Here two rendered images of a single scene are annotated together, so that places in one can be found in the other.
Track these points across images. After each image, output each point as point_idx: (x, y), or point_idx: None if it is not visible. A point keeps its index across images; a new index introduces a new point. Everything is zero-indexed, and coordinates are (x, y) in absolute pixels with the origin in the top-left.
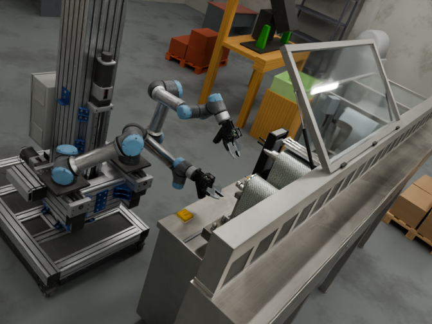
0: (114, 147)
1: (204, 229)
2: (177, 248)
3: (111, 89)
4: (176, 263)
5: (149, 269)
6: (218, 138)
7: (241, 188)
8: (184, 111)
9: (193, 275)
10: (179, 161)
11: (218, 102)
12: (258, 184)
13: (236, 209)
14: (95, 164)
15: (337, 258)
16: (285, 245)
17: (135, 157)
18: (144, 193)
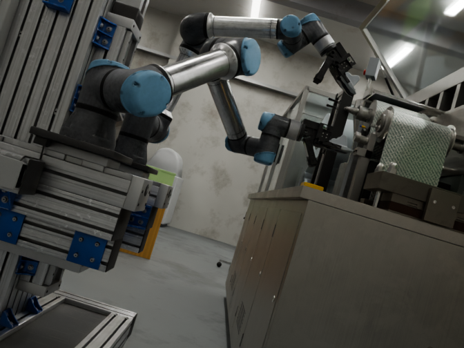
0: (224, 54)
1: (384, 172)
2: (353, 219)
3: (148, 0)
4: (351, 252)
5: (282, 300)
6: (325, 72)
7: (365, 139)
8: (299, 20)
9: (391, 255)
10: (271, 113)
11: (321, 22)
12: (404, 114)
13: (382, 159)
14: (196, 83)
15: None
16: None
17: (146, 150)
18: (152, 224)
